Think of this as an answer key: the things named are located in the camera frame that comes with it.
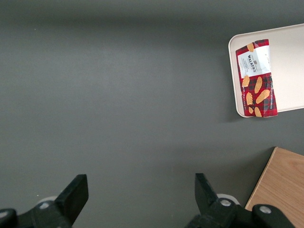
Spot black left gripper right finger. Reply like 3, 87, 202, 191
189, 173, 294, 228

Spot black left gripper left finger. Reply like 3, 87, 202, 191
0, 174, 89, 228

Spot red tartan cookie box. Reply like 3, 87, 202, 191
235, 39, 279, 119

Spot beige rectangular tray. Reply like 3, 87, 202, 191
228, 23, 304, 119

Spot wooden drawer cabinet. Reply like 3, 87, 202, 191
244, 146, 304, 228

